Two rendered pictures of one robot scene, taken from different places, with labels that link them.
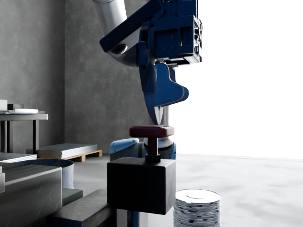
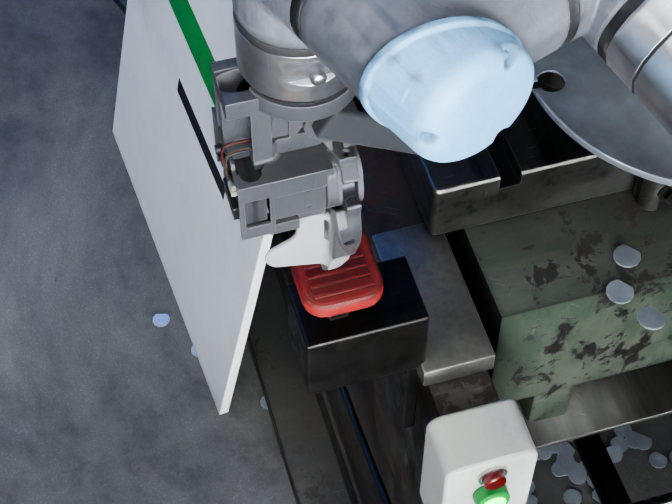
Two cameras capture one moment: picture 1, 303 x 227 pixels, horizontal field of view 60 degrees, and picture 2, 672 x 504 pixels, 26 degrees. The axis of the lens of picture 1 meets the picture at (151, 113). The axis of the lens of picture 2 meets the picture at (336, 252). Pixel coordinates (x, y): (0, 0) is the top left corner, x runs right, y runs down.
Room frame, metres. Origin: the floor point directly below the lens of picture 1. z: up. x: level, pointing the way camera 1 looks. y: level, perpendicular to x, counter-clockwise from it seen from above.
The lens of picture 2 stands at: (0.89, -0.36, 1.61)
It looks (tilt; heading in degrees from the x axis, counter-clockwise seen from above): 54 degrees down; 144
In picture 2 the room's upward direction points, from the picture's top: straight up
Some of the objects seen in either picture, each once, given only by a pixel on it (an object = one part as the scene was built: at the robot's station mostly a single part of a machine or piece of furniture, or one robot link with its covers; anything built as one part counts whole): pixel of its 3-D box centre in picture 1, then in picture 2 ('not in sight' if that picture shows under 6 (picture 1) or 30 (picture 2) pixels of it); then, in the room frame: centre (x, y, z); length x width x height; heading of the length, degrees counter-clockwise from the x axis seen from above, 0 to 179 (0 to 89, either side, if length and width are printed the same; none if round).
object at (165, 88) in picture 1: (164, 93); not in sight; (0.39, -0.02, 0.81); 0.06 x 0.03 x 0.09; 70
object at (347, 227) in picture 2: not in sight; (338, 207); (0.43, -0.01, 0.85); 0.05 x 0.02 x 0.09; 160
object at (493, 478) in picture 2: not in sight; (494, 479); (0.56, 0.04, 0.61); 0.02 x 0.01 x 0.02; 70
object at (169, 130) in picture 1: (152, 150); (334, 292); (0.41, 0.00, 0.72); 0.07 x 0.06 x 0.08; 160
